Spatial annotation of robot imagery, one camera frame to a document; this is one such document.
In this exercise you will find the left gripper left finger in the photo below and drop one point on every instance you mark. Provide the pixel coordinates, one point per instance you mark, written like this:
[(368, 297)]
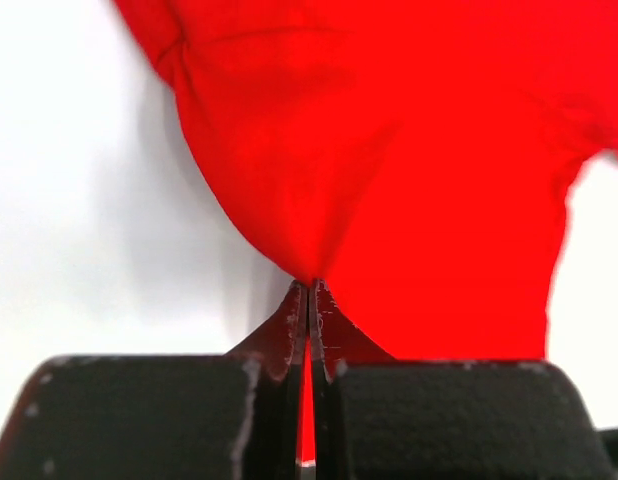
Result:
[(230, 416)]

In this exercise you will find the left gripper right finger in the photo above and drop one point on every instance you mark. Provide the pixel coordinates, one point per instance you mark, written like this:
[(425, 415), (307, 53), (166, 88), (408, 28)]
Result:
[(380, 418)]

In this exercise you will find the red t shirt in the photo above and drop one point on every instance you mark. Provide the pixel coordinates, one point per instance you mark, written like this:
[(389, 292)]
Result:
[(415, 156)]

